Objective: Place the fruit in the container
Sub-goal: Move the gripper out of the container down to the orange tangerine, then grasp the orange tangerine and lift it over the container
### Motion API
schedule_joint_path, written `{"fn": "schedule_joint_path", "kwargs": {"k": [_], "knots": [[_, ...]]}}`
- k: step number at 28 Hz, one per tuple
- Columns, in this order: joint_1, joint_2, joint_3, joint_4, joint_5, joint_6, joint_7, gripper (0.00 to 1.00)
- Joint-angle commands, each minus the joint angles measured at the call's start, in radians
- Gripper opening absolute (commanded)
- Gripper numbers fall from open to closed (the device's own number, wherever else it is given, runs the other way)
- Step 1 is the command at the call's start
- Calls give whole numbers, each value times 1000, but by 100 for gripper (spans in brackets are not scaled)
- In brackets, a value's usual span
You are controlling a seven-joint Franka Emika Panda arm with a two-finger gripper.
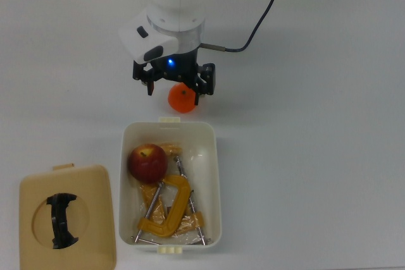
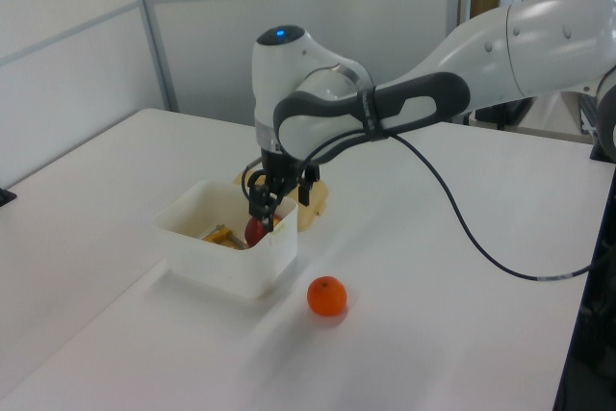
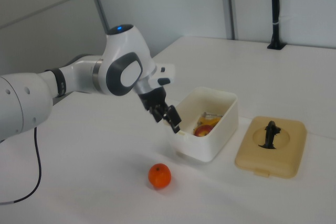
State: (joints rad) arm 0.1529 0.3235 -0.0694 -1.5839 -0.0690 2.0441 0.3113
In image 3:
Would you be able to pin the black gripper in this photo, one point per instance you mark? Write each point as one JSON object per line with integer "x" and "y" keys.
{"x": 153, "y": 98}

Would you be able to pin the red toy apple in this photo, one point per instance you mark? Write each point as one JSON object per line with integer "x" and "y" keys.
{"x": 203, "y": 130}

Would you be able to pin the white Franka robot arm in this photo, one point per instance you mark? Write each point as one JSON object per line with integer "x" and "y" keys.
{"x": 21, "y": 103}

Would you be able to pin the white plastic container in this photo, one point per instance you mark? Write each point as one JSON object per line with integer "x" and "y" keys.
{"x": 215, "y": 145}

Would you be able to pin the orange toy fruit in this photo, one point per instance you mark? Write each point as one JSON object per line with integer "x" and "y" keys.
{"x": 159, "y": 176}

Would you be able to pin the yellow toy with grey part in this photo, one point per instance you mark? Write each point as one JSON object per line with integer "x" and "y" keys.
{"x": 210, "y": 120}

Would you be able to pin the black pole with clamp base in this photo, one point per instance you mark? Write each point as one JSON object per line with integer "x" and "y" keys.
{"x": 275, "y": 11}

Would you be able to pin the grey partition post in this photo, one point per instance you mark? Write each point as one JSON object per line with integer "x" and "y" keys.
{"x": 97, "y": 1}
{"x": 229, "y": 3}

